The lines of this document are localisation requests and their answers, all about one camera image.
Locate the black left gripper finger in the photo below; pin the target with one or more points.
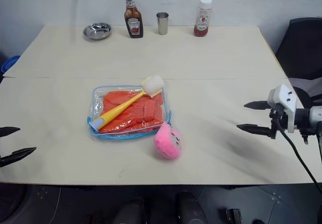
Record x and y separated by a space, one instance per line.
20 153
10 131

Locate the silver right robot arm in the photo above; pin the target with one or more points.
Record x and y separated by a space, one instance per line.
314 117

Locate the red cloth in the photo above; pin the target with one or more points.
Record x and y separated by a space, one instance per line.
135 113

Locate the red ketchup bottle white cap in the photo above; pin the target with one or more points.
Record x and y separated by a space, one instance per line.
202 20

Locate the pink round sponge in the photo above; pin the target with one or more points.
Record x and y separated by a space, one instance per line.
164 143

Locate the blue plastic basin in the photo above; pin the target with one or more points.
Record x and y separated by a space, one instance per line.
7 64

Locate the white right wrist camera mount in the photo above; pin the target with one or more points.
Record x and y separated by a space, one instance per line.
283 96

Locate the brown sauce bottle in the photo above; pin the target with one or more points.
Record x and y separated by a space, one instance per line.
133 20

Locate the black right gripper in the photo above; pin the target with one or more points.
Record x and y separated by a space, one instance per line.
276 118

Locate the small black floor bracket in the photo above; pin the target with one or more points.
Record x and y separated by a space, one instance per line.
233 214

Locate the clear pouch with orange contents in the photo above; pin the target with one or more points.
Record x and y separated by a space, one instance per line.
96 100

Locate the round metal bowl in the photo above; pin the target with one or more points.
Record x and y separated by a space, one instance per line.
97 31

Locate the black chair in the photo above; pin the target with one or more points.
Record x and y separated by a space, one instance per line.
302 50

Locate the steel cup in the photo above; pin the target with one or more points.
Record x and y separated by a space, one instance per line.
162 22

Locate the yellow sponge brush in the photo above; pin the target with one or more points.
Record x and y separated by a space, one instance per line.
120 107

